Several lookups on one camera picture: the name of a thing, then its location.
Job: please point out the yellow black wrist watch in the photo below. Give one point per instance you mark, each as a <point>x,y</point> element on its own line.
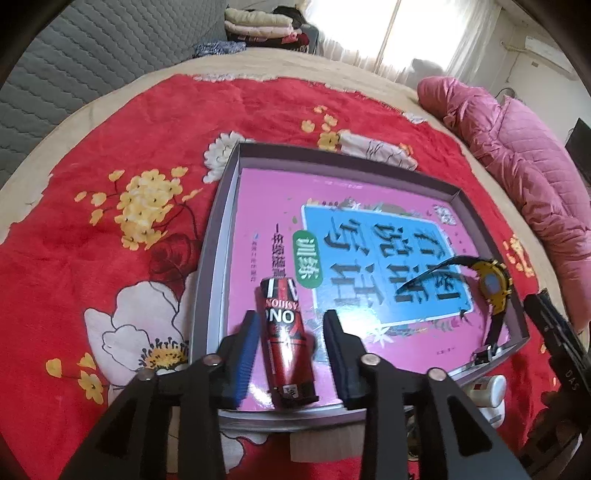
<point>491,281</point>

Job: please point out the red floral blanket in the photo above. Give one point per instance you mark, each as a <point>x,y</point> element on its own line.
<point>92,184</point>

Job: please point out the pink quilted duvet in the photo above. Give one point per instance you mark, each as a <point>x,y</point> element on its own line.
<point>521,152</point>

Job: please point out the blue patterned cloth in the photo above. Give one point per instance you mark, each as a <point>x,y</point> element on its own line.
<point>219,47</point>

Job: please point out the dark television screen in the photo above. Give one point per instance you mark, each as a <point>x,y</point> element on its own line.
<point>579,147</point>

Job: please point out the grey quilted headboard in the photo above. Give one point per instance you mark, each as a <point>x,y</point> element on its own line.
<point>69,55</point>

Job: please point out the pink blue book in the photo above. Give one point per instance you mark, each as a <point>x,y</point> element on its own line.
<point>263,207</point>

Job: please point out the white window curtain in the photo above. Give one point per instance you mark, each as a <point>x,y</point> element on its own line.
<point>369,32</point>

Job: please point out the grey cardboard box tray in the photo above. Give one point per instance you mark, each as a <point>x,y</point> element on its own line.
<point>221,230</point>

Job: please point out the small white bottle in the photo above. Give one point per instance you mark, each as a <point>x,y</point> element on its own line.
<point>487,391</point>

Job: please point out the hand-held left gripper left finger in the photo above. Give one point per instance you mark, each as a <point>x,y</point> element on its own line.
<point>244,364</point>

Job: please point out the beige bed sheet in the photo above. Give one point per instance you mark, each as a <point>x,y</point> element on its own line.
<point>323,69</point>

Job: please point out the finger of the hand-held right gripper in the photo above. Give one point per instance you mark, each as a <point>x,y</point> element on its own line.
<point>556,323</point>

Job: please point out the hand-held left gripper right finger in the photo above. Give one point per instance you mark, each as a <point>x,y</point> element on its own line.
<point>339,364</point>

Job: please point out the red black can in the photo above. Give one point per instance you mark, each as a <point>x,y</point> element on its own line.
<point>284,350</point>

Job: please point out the pile of folded clothes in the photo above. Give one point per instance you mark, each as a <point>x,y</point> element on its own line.
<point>258,25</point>

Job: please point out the white air conditioner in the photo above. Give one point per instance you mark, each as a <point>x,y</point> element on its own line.
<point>547,53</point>

